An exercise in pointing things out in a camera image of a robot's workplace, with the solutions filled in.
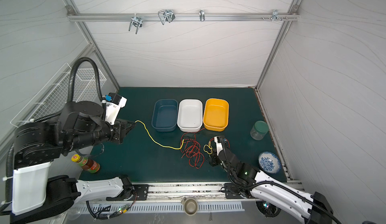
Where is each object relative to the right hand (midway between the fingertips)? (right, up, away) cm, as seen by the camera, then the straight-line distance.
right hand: (210, 146), depth 80 cm
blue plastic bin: (-29, +15, +18) cm, 37 cm away
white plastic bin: (-12, +15, +22) cm, 30 cm away
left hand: (-29, +17, -27) cm, 43 cm away
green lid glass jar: (+28, +8, +5) cm, 30 cm away
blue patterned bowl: (+33, -10, +2) cm, 34 cm away
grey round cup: (-11, -25, -11) cm, 29 cm away
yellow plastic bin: (+6, +15, +21) cm, 27 cm away
